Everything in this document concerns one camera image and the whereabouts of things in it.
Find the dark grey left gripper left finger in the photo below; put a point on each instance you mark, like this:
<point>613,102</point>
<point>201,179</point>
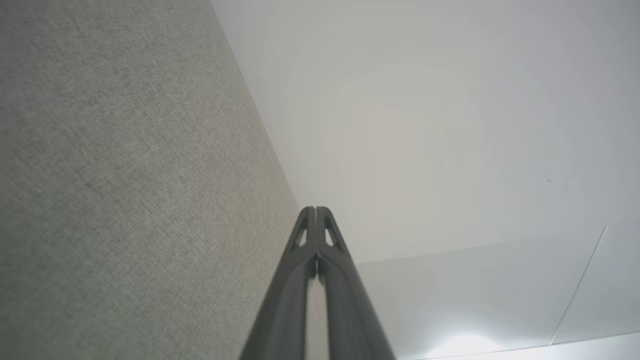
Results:
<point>285,300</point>

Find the grey fabric panel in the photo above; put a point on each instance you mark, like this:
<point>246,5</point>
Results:
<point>125,175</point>

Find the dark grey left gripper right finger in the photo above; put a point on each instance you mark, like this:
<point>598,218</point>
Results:
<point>350,300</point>

